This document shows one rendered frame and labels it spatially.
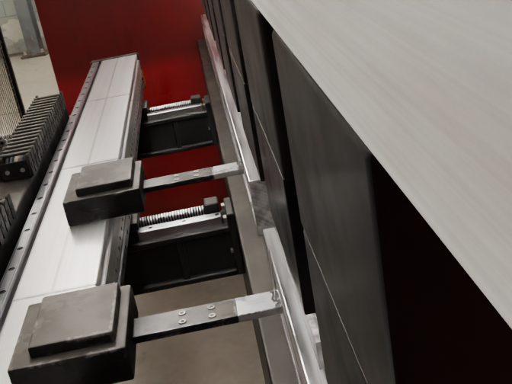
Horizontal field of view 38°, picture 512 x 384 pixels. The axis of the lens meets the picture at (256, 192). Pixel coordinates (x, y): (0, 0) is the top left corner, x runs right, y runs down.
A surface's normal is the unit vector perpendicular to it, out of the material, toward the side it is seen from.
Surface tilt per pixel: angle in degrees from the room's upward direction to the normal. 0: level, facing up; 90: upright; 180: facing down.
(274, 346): 0
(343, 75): 90
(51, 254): 0
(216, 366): 0
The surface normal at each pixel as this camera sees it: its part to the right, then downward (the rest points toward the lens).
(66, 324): -0.16, -0.91
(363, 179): -0.98, 0.19
